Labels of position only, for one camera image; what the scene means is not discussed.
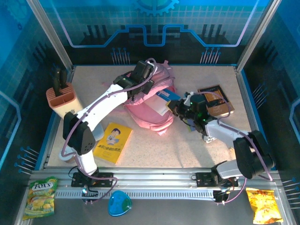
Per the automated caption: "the blue and white notebook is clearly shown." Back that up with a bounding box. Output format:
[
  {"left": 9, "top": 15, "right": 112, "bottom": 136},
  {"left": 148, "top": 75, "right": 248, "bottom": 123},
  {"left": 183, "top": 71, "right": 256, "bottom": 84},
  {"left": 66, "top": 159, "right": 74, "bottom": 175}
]
[{"left": 156, "top": 88, "right": 181, "bottom": 117}]

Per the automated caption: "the pink student backpack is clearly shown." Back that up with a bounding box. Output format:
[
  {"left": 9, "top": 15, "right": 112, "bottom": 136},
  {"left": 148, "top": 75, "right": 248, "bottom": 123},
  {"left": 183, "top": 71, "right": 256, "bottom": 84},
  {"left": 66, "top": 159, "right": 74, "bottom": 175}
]
[{"left": 103, "top": 60, "right": 178, "bottom": 135}]

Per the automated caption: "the brown hardcover book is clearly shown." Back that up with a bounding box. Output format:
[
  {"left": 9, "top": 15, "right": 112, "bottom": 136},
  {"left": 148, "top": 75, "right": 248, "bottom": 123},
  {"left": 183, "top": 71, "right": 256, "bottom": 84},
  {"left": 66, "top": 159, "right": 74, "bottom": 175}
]
[{"left": 197, "top": 84, "right": 235, "bottom": 117}]

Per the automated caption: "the yellow cartoon cover book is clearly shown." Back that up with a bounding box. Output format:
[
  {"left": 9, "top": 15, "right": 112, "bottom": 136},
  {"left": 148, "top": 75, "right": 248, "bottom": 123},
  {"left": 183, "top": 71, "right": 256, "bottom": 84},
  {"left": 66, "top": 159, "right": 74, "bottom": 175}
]
[{"left": 93, "top": 122, "right": 133, "bottom": 165}]

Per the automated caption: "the yellow chips bag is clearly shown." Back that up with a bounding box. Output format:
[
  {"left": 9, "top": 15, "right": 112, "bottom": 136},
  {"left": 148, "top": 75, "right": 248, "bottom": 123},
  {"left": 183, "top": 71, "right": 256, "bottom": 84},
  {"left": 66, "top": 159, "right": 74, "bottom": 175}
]
[{"left": 245, "top": 187, "right": 284, "bottom": 225}]

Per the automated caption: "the green candy bag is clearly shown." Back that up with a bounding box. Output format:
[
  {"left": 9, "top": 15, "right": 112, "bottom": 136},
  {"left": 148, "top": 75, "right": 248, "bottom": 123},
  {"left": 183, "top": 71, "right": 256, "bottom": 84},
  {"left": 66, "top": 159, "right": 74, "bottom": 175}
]
[{"left": 22, "top": 176, "right": 59, "bottom": 221}]

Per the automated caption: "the small blue-grey pad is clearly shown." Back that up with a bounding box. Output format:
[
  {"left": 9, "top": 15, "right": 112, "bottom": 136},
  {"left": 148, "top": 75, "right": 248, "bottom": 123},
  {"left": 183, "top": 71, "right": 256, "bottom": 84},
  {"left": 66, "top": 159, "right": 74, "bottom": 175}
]
[{"left": 186, "top": 118, "right": 197, "bottom": 132}]

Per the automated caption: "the crumpled black and white packet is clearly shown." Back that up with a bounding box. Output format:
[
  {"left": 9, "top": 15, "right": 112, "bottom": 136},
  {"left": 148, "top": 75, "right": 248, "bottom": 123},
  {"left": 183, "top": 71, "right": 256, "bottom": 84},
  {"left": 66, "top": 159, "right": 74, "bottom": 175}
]
[{"left": 202, "top": 135, "right": 218, "bottom": 144}]

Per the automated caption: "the cream and terracotta knife block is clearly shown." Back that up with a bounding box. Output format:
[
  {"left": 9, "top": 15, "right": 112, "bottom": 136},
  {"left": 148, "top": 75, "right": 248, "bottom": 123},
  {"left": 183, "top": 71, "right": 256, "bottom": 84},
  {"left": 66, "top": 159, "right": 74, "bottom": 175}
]
[{"left": 45, "top": 82, "right": 86, "bottom": 119}]

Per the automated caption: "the blue translucent plastic case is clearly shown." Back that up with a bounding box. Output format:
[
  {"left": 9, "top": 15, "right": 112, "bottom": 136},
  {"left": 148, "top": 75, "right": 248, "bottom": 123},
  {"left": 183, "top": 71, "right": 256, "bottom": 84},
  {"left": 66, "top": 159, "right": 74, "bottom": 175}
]
[{"left": 107, "top": 190, "right": 133, "bottom": 217}]

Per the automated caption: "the aluminium side rail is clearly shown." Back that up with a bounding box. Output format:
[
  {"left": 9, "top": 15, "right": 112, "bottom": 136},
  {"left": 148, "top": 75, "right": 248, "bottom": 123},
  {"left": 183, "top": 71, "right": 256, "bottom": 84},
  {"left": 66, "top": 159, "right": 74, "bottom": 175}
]
[
  {"left": 234, "top": 65, "right": 269, "bottom": 170},
  {"left": 38, "top": 66, "right": 76, "bottom": 171}
]

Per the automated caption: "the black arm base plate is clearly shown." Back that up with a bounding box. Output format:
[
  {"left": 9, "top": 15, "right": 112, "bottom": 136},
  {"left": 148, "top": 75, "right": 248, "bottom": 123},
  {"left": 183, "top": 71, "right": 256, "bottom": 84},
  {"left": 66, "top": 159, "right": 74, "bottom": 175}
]
[
  {"left": 195, "top": 172, "right": 239, "bottom": 188},
  {"left": 71, "top": 172, "right": 114, "bottom": 188}
]

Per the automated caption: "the aluminium front frame rail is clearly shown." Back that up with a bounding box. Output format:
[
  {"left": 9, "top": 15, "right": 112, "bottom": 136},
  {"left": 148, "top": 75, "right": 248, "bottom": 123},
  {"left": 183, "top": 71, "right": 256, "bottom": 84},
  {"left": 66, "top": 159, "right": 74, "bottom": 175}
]
[{"left": 30, "top": 166, "right": 281, "bottom": 189}]

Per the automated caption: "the black handled knife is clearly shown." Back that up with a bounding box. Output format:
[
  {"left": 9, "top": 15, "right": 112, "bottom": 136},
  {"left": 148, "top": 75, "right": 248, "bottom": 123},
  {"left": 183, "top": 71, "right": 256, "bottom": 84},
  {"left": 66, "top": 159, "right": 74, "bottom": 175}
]
[
  {"left": 52, "top": 69, "right": 62, "bottom": 97},
  {"left": 60, "top": 69, "right": 69, "bottom": 90}
]

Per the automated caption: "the white slotted cable duct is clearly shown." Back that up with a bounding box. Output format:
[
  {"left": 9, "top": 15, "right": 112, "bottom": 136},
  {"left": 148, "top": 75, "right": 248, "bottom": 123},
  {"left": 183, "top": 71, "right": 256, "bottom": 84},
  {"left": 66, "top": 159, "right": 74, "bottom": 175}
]
[{"left": 55, "top": 189, "right": 216, "bottom": 200}]

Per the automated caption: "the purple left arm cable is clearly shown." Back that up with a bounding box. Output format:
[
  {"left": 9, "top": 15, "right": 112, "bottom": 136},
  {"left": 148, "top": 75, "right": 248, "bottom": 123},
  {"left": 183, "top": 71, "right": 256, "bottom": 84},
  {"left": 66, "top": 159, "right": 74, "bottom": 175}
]
[{"left": 61, "top": 58, "right": 157, "bottom": 205}]

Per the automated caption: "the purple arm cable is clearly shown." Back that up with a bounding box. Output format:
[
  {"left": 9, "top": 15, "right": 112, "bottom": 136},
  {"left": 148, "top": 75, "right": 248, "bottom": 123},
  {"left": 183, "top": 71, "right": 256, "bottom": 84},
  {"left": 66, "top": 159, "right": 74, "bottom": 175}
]
[
  {"left": 61, "top": 58, "right": 157, "bottom": 205},
  {"left": 199, "top": 91, "right": 274, "bottom": 206}
]

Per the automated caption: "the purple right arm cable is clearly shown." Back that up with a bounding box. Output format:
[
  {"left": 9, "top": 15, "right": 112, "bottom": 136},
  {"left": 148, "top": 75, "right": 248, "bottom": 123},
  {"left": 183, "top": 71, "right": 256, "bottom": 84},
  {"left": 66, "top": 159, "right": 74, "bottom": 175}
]
[{"left": 199, "top": 91, "right": 274, "bottom": 206}]

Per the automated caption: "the aluminium frame post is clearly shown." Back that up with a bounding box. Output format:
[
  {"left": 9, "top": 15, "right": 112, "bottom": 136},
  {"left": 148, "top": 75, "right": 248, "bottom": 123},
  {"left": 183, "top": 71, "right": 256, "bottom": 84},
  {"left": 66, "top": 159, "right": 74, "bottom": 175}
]
[
  {"left": 25, "top": 0, "right": 75, "bottom": 72},
  {"left": 235, "top": 0, "right": 283, "bottom": 71}
]

